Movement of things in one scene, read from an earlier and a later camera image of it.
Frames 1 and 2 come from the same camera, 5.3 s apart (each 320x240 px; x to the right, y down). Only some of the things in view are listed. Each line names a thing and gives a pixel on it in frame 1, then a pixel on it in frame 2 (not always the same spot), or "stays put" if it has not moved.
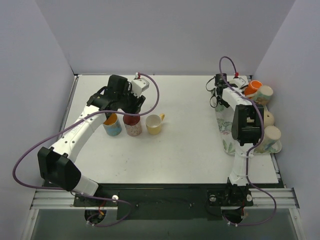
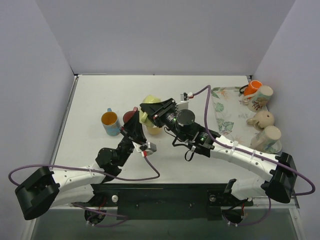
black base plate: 165,201 stays put
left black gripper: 136,105 to 130,133
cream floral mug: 270,143 stays put
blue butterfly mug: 112,125 stays put
